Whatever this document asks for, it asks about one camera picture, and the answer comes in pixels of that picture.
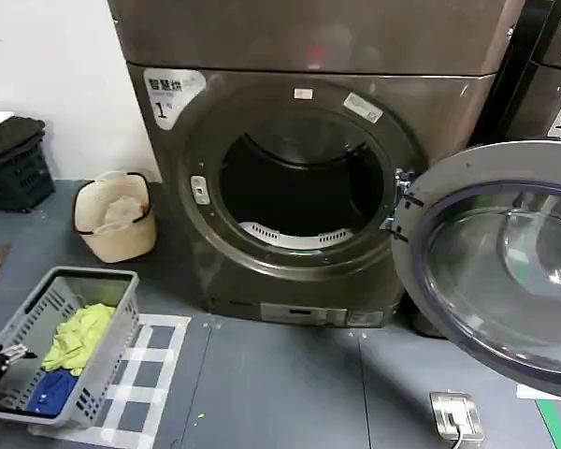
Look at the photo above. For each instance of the white numbered dryer sticker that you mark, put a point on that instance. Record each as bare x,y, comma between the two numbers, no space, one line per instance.
170,98

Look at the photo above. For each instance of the yellow-green cloth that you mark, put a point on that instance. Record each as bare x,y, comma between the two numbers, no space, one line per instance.
81,339

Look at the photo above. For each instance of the black plastic crate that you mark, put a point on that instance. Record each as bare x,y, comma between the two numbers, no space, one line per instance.
14,182

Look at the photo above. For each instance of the grey plastic laundry basket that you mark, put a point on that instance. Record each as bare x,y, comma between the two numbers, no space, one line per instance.
98,327

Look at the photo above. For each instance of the cream laundry hamper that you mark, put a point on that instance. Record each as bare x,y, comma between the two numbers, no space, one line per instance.
121,243

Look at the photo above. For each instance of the white floor tape strip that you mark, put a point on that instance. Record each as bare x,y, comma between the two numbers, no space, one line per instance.
527,392

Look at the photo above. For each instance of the white cloth in hamper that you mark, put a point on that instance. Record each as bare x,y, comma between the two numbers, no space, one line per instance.
121,212

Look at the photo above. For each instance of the white checkered floor mat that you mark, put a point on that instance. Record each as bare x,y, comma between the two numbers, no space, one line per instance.
159,355

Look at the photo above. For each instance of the blue cloth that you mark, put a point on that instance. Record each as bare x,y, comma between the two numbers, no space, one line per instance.
53,393

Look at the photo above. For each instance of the steel floor socket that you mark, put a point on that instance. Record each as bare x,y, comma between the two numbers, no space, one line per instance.
467,407

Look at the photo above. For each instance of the black clothes pile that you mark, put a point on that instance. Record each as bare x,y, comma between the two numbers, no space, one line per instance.
14,135

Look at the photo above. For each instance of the grey dryer with open drum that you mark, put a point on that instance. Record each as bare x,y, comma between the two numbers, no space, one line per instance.
308,93

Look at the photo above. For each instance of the grey dryer with sticker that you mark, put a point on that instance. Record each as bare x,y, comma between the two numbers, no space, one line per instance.
551,70

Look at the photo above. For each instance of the round glass dryer door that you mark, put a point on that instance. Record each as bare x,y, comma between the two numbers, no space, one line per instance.
495,271

